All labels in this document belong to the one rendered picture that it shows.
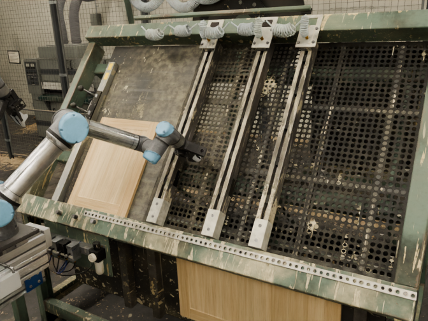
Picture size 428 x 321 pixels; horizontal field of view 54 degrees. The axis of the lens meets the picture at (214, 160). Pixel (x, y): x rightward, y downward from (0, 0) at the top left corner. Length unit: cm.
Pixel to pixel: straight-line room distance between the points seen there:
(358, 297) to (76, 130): 124
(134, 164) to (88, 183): 32
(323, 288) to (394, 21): 122
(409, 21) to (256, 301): 151
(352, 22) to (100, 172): 155
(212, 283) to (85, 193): 88
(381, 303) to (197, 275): 103
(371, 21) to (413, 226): 97
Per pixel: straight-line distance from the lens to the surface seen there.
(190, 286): 244
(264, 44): 226
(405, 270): 175
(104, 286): 297
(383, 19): 219
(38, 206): 269
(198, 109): 229
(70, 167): 265
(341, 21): 222
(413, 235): 177
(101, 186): 246
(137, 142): 198
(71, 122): 171
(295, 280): 179
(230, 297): 232
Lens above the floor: 183
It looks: 18 degrees down
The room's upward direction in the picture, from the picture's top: 2 degrees counter-clockwise
